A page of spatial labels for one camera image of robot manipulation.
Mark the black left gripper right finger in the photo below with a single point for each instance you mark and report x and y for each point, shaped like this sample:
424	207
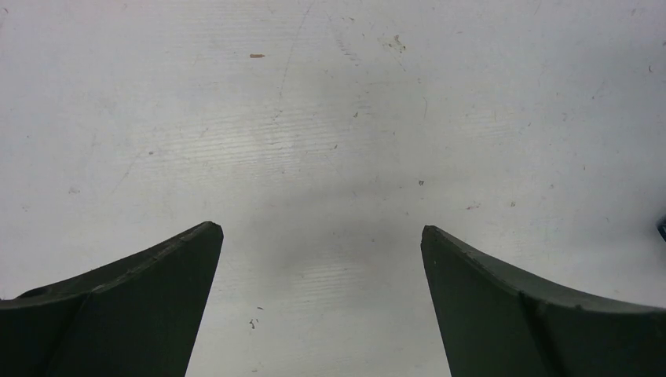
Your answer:
496	319

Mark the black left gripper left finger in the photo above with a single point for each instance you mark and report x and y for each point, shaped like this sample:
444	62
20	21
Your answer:
137	316

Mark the navy blue card holder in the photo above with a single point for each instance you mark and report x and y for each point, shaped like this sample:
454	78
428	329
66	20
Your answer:
661	227

